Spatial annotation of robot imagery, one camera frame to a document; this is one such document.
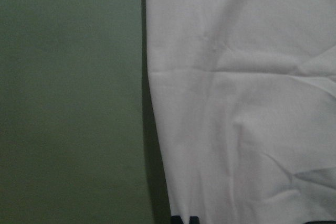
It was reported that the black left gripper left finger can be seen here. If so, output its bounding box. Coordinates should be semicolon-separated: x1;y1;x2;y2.
171;216;184;224

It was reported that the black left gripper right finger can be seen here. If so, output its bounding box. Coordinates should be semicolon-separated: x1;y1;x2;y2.
189;216;200;224

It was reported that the pink Snoopy t-shirt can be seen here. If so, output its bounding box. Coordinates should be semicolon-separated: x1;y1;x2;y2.
146;0;335;223

